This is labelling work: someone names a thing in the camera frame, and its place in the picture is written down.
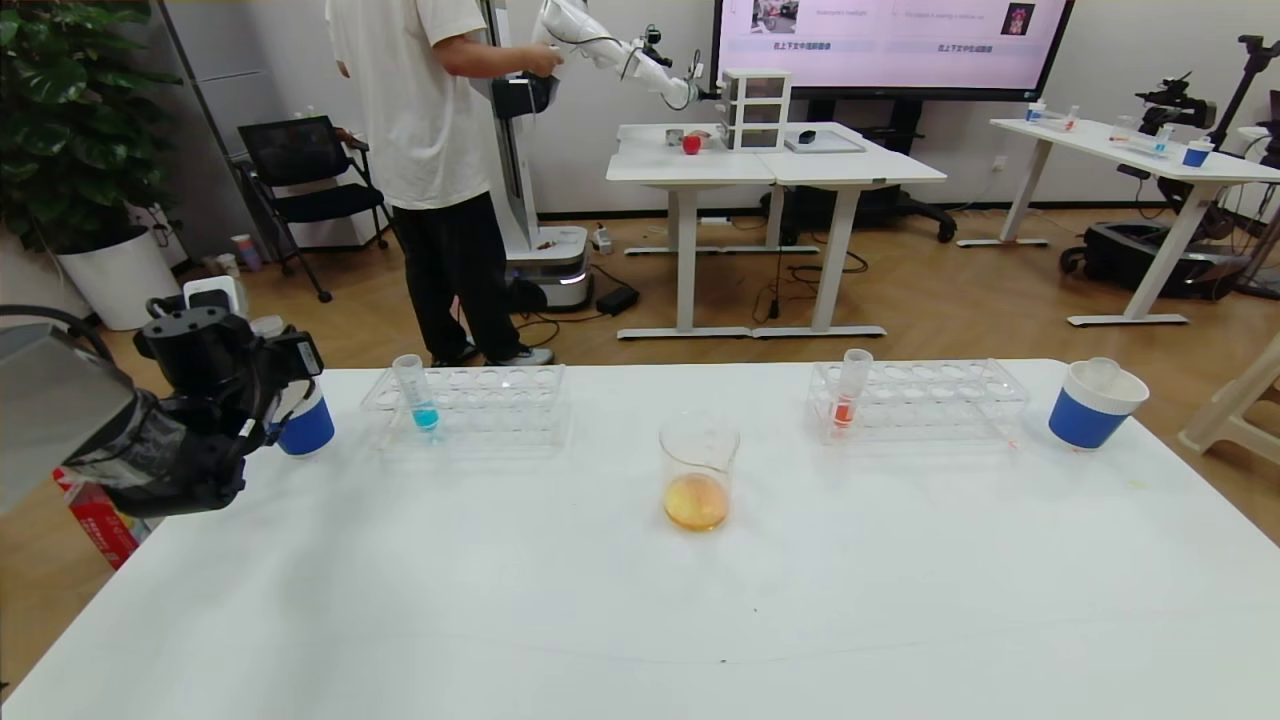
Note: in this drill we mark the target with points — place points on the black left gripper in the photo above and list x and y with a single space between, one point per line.
298 362

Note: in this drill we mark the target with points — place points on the yellow pigment test tube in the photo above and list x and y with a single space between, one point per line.
1102 373

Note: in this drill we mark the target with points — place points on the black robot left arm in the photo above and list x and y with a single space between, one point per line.
150 450

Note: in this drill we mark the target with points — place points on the blue pigment test tube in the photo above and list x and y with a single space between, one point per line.
426 416

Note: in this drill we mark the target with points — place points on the clear acrylic test tube rack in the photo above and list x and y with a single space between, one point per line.
905 403
490 410

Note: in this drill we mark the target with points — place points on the clear glass beaker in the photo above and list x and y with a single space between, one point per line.
698 505

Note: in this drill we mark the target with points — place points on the blue and white paper cup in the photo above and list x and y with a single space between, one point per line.
1085 420
310 430

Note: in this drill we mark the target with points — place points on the small white cup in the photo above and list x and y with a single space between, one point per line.
229 265

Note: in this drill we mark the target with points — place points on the pink tumbler cup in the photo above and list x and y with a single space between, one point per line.
247 255

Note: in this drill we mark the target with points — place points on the white plant pot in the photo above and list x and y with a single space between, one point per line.
120 282

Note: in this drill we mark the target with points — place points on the red shopping bag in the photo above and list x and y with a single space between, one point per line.
100 530

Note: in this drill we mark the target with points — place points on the black office chair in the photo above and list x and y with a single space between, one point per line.
298 158

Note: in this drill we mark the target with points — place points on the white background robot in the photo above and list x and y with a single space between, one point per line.
545 255

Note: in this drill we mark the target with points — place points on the person in white shirt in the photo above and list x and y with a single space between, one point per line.
430 110

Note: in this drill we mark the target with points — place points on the black power adapter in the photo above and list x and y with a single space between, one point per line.
618 300

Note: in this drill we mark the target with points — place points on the white power strip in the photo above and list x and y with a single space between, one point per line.
602 240

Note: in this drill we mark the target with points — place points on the green leafy plant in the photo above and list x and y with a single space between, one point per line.
70 120

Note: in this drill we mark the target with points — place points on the white standing desk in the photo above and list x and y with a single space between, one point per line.
860 170
1100 142
650 166

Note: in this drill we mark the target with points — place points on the small red object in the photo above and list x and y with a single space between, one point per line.
691 144

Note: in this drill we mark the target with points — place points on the white drawer unit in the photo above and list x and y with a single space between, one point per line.
757 112

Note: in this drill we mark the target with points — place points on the grey flat pad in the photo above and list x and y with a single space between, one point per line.
835 145

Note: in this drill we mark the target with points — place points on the black display stand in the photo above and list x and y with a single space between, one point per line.
900 203

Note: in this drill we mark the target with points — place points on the small blue paper cup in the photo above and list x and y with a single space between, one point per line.
1194 155

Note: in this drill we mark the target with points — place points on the beige plastic stool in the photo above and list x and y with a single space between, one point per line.
1235 408

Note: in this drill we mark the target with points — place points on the black tripod stand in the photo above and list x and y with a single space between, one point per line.
1255 58

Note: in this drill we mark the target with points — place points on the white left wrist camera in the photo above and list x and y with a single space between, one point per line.
215 298

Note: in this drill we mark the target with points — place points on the large wall display screen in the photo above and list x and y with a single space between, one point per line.
900 45

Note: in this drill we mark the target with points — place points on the black camera rig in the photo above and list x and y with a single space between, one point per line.
1175 100

